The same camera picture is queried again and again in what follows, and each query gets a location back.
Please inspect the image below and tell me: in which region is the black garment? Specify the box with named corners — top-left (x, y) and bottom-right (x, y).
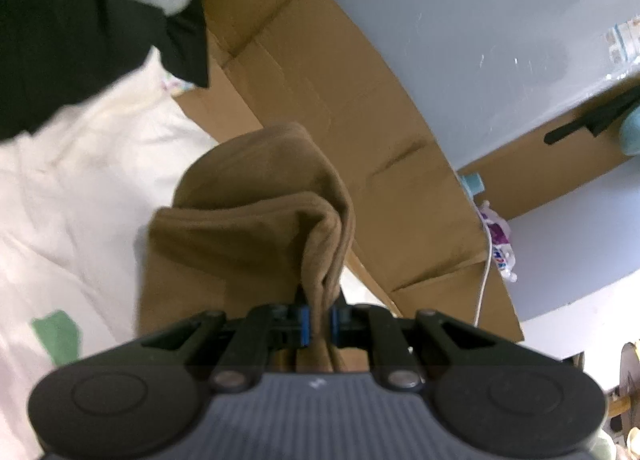
top-left (0, 0), bottom-right (210, 141)

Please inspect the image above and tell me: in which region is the flattened cardboard sheet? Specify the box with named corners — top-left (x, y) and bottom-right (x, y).
top-left (172, 0), bottom-right (525, 341)

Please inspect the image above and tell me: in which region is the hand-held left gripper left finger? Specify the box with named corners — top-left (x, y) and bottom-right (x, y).
top-left (140, 287), bottom-right (311, 389)

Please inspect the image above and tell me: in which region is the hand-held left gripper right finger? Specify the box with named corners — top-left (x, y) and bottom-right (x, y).
top-left (331, 292), bottom-right (531, 389)

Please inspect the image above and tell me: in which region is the tall cardboard box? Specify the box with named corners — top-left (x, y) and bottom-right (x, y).
top-left (457, 80), bottom-right (640, 221)

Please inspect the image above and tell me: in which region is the brown printed t-shirt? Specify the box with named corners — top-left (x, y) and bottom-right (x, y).
top-left (135, 122), bottom-right (356, 377)

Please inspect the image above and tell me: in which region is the black strap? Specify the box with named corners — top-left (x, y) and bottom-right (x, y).
top-left (544, 90), bottom-right (640, 147)

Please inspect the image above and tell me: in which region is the white multicolour patterned cloth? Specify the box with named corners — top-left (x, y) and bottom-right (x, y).
top-left (160, 74), bottom-right (197, 96)

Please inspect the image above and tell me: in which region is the cream bear printed bedsheet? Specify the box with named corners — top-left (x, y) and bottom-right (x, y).
top-left (0, 47), bottom-right (401, 460)

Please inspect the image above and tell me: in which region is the purple white detergent pouch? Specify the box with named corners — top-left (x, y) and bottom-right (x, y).
top-left (475, 200), bottom-right (519, 284)

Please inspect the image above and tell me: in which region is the white cable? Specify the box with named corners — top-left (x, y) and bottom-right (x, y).
top-left (472, 225), bottom-right (494, 329)

